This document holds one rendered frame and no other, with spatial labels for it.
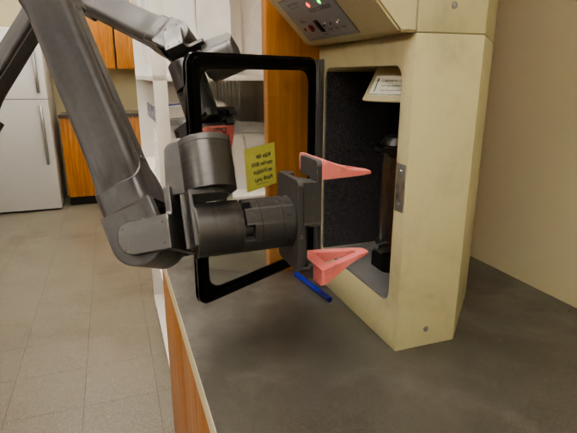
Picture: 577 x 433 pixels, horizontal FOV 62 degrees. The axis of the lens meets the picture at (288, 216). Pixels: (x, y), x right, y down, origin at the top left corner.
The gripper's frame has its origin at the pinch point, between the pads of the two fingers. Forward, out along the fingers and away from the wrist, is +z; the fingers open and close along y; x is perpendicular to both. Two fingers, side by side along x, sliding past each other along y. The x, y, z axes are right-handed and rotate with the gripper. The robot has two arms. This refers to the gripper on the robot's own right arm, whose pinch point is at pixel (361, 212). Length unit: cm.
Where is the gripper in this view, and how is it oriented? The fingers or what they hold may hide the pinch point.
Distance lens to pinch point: 57.3
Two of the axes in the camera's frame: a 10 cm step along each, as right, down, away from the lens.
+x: -3.4, -2.5, 9.0
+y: -0.1, -9.6, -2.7
